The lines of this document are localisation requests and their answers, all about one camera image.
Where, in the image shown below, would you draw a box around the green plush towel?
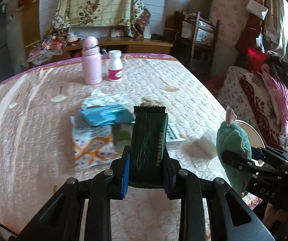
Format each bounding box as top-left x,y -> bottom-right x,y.
215,105 -> 253,198

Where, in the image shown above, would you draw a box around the dark green snack wrapper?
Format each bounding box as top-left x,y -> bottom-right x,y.
129,106 -> 168,189

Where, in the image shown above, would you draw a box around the white tissue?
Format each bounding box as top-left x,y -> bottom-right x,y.
81,89 -> 131,110

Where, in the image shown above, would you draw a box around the cream round trash bin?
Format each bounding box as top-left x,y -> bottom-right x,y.
236,120 -> 265,148

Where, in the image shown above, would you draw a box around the white foam block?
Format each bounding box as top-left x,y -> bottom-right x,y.
197,130 -> 217,158

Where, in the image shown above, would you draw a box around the white orange patterned packet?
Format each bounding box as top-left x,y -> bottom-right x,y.
70,116 -> 122,170

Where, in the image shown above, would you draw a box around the pink quilted table cover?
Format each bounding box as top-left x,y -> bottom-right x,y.
0,54 -> 226,232

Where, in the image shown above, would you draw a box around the floral covered sofa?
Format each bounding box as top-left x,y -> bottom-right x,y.
217,66 -> 288,152

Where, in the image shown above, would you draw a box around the white barcode box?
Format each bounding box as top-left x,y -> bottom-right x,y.
166,123 -> 185,150

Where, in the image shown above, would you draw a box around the dark brown garment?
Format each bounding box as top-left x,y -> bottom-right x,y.
264,51 -> 288,89

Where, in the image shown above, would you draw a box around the blue wet wipes pack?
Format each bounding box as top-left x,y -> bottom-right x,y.
79,104 -> 135,126

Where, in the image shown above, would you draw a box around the red cushion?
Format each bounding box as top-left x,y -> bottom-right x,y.
247,48 -> 267,74

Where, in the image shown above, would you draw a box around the wooden chair with boxes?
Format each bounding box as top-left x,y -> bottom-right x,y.
174,11 -> 220,79

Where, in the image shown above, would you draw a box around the white pink-labelled pill bottle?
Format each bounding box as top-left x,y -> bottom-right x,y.
108,50 -> 123,81

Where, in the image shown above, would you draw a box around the pink thermos bottle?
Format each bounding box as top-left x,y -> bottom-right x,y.
82,37 -> 102,85

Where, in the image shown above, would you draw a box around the wooden tv cabinet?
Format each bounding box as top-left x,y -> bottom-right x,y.
24,36 -> 174,63

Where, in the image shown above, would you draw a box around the plastic bags with snacks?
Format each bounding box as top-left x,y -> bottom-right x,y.
27,29 -> 68,66

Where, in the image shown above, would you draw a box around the floral cloth covered television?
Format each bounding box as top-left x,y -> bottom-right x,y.
51,0 -> 151,39

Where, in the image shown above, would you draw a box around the black cable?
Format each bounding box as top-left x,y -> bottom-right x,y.
0,219 -> 17,235

